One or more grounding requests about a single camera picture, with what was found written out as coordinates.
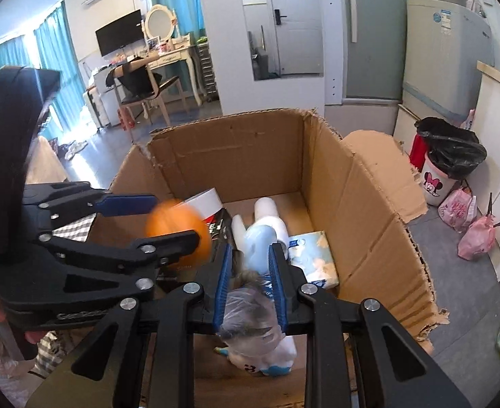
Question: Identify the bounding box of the orange fruit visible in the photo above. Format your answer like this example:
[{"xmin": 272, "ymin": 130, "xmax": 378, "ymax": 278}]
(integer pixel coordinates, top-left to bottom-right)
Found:
[{"xmin": 145, "ymin": 199, "xmax": 212, "ymax": 269}]

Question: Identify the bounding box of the oval vanity mirror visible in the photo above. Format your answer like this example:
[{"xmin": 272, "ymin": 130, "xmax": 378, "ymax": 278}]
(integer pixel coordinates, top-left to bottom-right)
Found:
[{"xmin": 143, "ymin": 4, "xmax": 177, "ymax": 41}]

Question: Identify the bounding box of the clear blue-label water bottle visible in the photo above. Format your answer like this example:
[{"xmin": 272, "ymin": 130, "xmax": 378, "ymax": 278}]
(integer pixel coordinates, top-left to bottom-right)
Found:
[{"xmin": 242, "ymin": 224, "xmax": 277, "ymax": 299}]

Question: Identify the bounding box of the black bag trash bin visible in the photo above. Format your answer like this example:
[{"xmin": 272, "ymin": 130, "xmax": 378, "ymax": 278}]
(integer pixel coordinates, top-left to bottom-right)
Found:
[{"xmin": 409, "ymin": 117, "xmax": 487, "ymax": 206}]

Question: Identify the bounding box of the blue tissue packet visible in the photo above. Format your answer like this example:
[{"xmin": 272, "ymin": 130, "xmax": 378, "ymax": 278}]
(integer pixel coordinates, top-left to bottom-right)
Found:
[{"xmin": 288, "ymin": 231, "xmax": 339, "ymax": 289}]

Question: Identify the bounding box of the white dressing table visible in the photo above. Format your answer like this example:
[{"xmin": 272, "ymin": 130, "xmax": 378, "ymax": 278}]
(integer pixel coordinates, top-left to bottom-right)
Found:
[{"xmin": 149, "ymin": 33, "xmax": 203, "ymax": 106}]

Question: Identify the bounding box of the white foam stick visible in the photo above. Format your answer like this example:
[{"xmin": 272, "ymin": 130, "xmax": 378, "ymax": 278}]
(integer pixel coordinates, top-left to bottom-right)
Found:
[{"xmin": 232, "ymin": 215, "xmax": 246, "ymax": 254}]

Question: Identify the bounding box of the blue curtain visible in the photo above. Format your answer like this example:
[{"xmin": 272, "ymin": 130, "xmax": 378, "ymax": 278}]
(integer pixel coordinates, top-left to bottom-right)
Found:
[{"xmin": 0, "ymin": 3, "xmax": 84, "ymax": 139}]

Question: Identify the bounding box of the pink plastic bag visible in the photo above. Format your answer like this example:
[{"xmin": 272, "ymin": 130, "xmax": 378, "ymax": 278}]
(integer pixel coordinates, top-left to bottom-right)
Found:
[
  {"xmin": 438, "ymin": 187, "xmax": 477, "ymax": 233},
  {"xmin": 457, "ymin": 193, "xmax": 500, "ymax": 261}
]

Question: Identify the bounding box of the checkered tablecloth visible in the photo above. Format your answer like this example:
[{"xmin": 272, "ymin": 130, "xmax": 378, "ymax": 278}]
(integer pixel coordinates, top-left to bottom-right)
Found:
[{"xmin": 53, "ymin": 214, "xmax": 96, "ymax": 242}]

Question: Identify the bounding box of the wooden chair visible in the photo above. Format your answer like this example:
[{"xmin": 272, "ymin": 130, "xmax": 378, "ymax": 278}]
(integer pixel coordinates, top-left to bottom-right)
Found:
[{"xmin": 105, "ymin": 58, "xmax": 190, "ymax": 131}]

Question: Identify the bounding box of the black red product box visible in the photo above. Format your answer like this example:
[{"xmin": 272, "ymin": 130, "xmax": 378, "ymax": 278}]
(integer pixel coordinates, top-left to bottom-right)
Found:
[{"xmin": 206, "ymin": 208, "xmax": 235, "ymax": 261}]

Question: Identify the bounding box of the black television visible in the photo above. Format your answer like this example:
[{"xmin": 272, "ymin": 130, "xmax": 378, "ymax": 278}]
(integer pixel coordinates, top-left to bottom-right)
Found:
[{"xmin": 95, "ymin": 10, "xmax": 144, "ymax": 56}]

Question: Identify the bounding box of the grey drawer tower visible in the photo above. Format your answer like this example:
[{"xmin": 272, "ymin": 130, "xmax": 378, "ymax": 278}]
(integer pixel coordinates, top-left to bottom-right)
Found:
[{"xmin": 196, "ymin": 37, "xmax": 219, "ymax": 101}]

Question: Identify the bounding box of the white blue plush toy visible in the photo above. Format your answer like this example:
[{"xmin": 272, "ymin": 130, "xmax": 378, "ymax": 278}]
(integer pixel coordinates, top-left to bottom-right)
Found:
[{"xmin": 214, "ymin": 336, "xmax": 297, "ymax": 377}]

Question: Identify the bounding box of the white cylindrical bottle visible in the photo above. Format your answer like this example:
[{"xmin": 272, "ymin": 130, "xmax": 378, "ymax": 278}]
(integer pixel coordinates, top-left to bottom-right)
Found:
[{"xmin": 254, "ymin": 197, "xmax": 290, "ymax": 249}]

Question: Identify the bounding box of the white refrigerator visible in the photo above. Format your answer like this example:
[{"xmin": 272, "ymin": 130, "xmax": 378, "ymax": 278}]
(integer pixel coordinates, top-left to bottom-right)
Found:
[{"xmin": 402, "ymin": 0, "xmax": 494, "ymax": 125}]

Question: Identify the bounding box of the brown cardboard box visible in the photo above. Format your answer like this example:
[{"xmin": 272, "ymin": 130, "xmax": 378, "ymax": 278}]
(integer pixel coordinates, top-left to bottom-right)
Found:
[{"xmin": 111, "ymin": 109, "xmax": 467, "ymax": 407}]

